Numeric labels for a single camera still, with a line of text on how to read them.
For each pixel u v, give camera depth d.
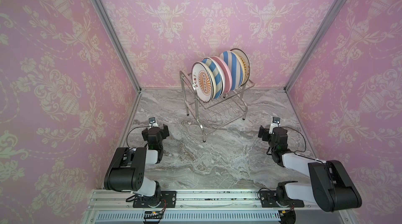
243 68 0.72
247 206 0.73
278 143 0.69
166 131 0.88
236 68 0.75
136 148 0.50
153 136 0.71
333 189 0.41
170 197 0.75
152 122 0.80
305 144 0.92
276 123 0.78
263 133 0.82
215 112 1.03
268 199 0.73
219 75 0.67
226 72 0.69
